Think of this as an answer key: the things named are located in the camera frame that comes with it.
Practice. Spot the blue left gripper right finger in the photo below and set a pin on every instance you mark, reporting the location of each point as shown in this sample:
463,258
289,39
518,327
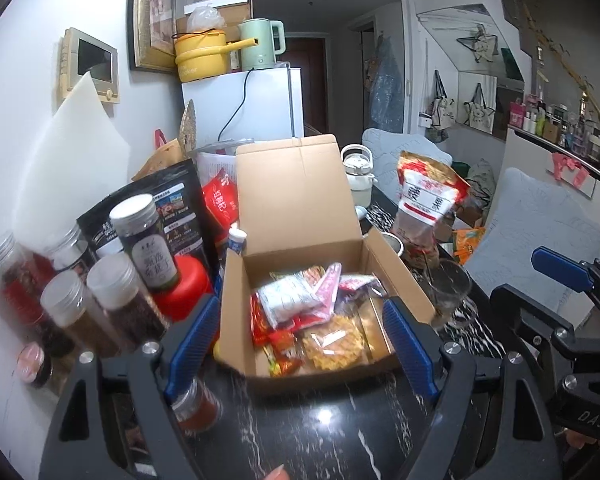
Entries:
416,345

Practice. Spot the yellow pot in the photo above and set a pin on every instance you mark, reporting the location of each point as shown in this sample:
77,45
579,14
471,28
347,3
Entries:
206,54

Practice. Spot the green electric kettle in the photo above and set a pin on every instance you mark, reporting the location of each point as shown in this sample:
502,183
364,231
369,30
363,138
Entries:
270,43

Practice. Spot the waffle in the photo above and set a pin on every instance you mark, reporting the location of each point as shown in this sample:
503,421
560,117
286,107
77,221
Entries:
334,345

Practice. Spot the right hand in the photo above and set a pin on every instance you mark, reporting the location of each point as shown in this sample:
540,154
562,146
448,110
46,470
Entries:
577,440

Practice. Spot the dark-label jar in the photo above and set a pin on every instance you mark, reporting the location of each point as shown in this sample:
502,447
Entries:
140,231

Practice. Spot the framed picture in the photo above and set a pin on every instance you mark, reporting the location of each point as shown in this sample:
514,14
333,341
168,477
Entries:
150,25

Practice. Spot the red gold candy packet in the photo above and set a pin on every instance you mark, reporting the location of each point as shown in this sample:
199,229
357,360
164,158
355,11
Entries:
278,346

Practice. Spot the white snack pouch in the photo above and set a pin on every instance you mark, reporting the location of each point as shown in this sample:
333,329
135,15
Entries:
285,298

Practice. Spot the left hand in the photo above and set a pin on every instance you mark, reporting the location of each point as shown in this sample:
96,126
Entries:
278,473

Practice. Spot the brown cardboard box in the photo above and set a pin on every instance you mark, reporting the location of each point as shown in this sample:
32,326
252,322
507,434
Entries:
296,208

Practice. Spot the red white cashew bag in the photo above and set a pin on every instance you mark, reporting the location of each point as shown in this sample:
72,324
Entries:
429,190

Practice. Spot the red plastic container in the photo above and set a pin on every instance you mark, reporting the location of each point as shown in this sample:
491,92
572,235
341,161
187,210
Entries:
177,303

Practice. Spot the brown-filled clear jar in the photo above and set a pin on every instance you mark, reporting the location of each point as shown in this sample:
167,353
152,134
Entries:
125,300

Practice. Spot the pink cone-shaped packet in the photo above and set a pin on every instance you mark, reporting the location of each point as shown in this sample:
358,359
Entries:
324,284

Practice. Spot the orange-filled clear jar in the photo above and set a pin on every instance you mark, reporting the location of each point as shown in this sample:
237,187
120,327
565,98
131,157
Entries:
197,409

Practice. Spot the red-filled clear jar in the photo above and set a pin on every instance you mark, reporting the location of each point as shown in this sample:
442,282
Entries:
19,282

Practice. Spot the black snack bag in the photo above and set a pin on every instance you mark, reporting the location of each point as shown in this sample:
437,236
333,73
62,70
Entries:
179,200

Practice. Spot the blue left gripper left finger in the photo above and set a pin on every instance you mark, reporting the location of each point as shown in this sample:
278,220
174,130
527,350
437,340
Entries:
185,345

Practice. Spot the white quilted chair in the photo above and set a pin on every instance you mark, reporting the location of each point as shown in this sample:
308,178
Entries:
530,214

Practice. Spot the purple silver snack packet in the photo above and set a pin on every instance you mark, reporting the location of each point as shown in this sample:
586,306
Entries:
355,284

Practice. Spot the clear glass mug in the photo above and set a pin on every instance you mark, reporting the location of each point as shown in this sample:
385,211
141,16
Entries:
447,286

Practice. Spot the white teapot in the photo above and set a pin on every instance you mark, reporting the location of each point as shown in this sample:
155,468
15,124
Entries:
358,163

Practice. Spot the white mini fridge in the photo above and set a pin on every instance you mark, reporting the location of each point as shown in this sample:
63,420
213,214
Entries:
261,105

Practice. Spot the wall intercom panel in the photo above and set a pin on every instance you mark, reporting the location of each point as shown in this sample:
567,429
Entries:
82,54

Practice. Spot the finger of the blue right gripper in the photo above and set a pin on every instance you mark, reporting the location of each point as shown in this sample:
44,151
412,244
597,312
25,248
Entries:
572,274

